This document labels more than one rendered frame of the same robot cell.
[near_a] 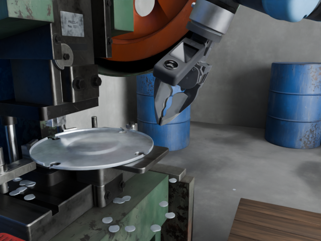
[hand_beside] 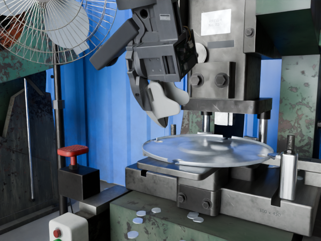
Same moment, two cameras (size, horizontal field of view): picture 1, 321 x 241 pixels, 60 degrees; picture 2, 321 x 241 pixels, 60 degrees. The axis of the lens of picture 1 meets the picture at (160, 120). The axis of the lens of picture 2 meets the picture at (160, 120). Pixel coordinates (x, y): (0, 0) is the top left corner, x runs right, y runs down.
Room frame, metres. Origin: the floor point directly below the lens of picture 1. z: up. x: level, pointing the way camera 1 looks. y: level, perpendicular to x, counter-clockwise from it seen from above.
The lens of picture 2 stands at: (0.63, -0.47, 0.93)
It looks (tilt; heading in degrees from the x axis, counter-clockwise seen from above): 8 degrees down; 98
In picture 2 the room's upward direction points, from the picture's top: straight up
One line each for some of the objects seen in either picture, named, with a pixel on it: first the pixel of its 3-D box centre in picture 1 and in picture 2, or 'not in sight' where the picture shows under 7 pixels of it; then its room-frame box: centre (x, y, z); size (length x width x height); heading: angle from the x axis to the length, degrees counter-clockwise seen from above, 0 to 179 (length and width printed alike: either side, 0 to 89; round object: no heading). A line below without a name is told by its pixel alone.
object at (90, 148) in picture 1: (94, 144); (205, 147); (0.65, 0.16, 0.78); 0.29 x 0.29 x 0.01
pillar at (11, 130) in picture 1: (11, 135); (206, 125); (0.66, 0.37, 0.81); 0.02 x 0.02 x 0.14
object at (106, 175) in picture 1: (112, 173); (195, 181); (0.63, 0.12, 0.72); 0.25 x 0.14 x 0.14; 65
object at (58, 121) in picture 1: (57, 117); (224, 117); (0.70, 0.27, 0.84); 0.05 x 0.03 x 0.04; 155
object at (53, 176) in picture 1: (56, 160); (225, 160); (0.71, 0.28, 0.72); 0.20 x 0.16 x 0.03; 155
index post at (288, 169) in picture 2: (132, 137); (288, 173); (0.81, 0.09, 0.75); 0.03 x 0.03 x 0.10; 65
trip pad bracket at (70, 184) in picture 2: not in sight; (80, 201); (0.32, 0.20, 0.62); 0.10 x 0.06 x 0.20; 155
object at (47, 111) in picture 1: (51, 108); (226, 108); (0.71, 0.28, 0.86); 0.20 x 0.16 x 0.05; 155
